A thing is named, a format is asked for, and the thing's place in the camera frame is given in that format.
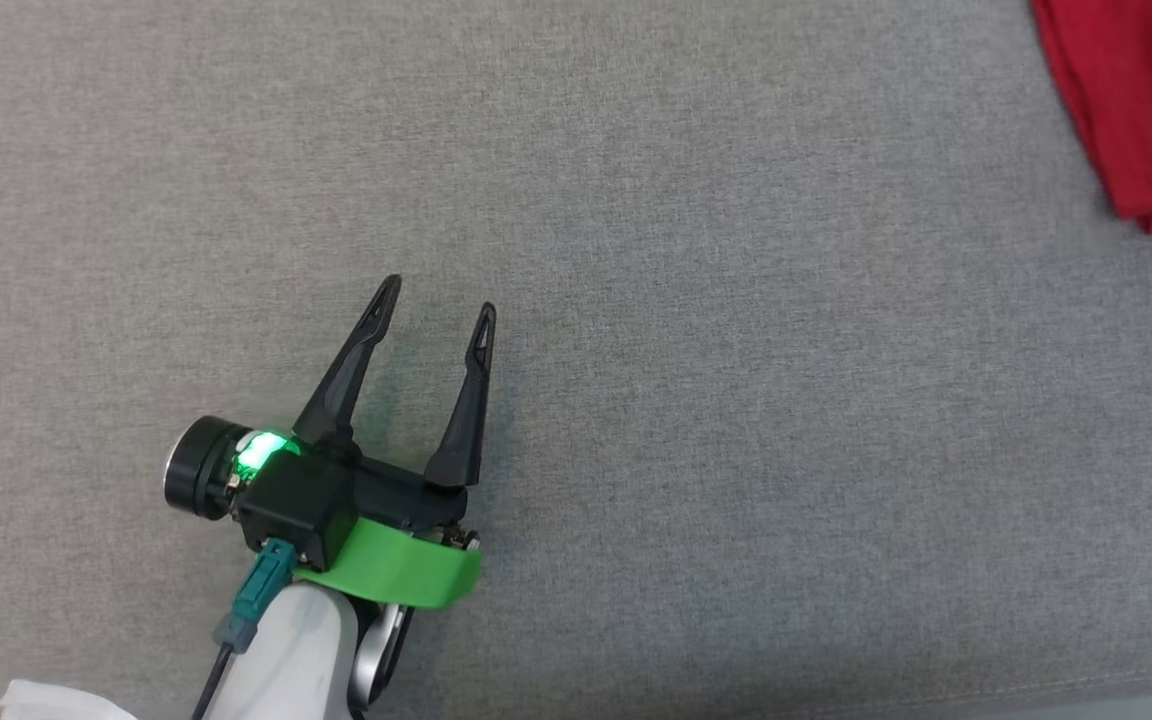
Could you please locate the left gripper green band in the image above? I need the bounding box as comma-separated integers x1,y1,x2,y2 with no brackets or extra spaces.
164,274,498,612

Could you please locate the teal plug left camera cable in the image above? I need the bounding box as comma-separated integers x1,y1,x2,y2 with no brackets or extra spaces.
192,540,297,720

